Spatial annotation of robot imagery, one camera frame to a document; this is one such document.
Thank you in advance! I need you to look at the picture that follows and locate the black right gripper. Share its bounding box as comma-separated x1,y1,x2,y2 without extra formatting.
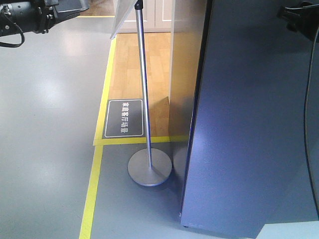
277,0,319,42

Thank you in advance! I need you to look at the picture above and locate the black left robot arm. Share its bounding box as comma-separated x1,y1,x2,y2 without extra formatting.
0,0,89,48

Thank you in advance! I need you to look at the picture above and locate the dark grey fridge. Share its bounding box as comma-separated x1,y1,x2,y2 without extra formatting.
181,0,319,239

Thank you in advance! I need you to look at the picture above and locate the white cabinet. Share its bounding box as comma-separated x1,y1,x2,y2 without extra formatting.
119,0,173,33

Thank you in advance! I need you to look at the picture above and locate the black floor label sign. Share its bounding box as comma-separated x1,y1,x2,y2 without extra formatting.
103,99,144,138

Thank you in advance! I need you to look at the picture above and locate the silver sign stand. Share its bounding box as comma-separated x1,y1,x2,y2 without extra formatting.
110,0,172,187

